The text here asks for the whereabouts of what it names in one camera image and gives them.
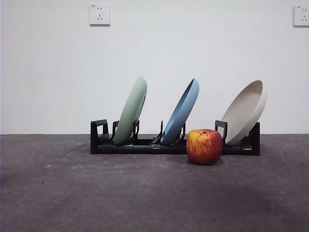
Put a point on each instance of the black plate rack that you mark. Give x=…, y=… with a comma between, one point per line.
x=144, y=149

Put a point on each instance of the beige plate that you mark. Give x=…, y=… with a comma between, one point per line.
x=243, y=113

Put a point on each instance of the green plate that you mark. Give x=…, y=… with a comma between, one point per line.
x=130, y=108

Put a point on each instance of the white wall socket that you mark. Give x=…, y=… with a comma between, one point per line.
x=100, y=14
x=301, y=15

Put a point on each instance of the red yellow apple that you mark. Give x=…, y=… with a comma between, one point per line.
x=204, y=147

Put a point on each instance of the blue plate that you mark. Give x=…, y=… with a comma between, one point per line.
x=179, y=113

